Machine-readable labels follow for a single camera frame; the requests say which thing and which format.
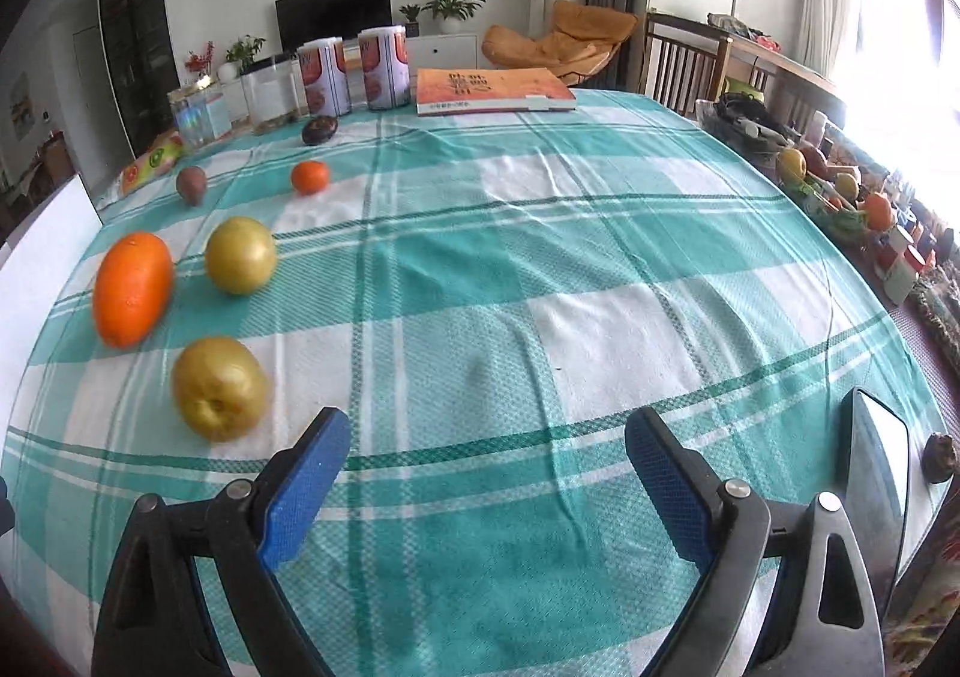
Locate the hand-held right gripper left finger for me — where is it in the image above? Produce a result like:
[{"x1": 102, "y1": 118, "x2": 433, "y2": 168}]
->
[{"x1": 91, "y1": 407, "x2": 353, "y2": 677}]

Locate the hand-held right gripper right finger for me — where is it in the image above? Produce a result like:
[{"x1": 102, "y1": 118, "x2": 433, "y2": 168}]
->
[{"x1": 624, "y1": 407, "x2": 886, "y2": 677}]

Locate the golden pear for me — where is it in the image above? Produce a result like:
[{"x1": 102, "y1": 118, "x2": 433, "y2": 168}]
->
[
  {"x1": 172, "y1": 337, "x2": 272, "y2": 443},
  {"x1": 205, "y1": 216, "x2": 278, "y2": 296}
]

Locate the large oval orange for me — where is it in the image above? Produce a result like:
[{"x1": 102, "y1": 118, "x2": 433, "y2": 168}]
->
[{"x1": 93, "y1": 231, "x2": 176, "y2": 349}]

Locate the white cardboard box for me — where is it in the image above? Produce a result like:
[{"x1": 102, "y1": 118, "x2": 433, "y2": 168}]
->
[{"x1": 0, "y1": 173, "x2": 104, "y2": 438}]

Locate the black smartphone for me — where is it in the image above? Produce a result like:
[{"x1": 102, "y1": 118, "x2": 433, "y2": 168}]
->
[{"x1": 850, "y1": 386, "x2": 912, "y2": 607}]

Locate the colourful snack packet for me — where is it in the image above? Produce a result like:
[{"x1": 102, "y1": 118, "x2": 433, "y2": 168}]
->
[{"x1": 120, "y1": 131, "x2": 185, "y2": 190}]

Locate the black bag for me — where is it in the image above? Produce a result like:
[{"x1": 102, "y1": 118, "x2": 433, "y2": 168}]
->
[{"x1": 705, "y1": 92, "x2": 788, "y2": 149}]

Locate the glass jar with metal lid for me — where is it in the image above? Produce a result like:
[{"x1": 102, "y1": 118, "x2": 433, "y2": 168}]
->
[{"x1": 168, "y1": 86, "x2": 232, "y2": 148}]

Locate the clear plastic jar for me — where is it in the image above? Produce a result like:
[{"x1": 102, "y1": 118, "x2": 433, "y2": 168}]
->
[{"x1": 241, "y1": 58, "x2": 301, "y2": 136}]

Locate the wooden chair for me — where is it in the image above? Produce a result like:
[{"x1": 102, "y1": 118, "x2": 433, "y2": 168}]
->
[{"x1": 640, "y1": 9, "x2": 732, "y2": 115}]

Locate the orange book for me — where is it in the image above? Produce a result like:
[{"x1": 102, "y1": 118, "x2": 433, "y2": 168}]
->
[{"x1": 415, "y1": 68, "x2": 577, "y2": 117}]

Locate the leafy potted plant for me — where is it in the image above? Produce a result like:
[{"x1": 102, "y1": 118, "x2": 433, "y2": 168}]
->
[{"x1": 219, "y1": 35, "x2": 267, "y2": 83}]

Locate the orange lounge chair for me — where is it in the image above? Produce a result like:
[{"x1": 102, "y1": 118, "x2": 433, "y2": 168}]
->
[{"x1": 480, "y1": 0, "x2": 638, "y2": 85}]

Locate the dark glass cabinet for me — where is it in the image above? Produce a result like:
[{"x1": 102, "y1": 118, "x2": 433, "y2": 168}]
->
[{"x1": 96, "y1": 0, "x2": 188, "y2": 153}]

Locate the black television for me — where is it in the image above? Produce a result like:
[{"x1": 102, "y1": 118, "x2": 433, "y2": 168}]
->
[{"x1": 274, "y1": 0, "x2": 394, "y2": 57}]

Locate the large green potted plant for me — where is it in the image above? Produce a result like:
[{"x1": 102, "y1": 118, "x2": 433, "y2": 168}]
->
[{"x1": 420, "y1": 0, "x2": 487, "y2": 34}]

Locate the framed wall painting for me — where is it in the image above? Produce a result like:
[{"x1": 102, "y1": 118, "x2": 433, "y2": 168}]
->
[{"x1": 9, "y1": 73, "x2": 35, "y2": 139}]

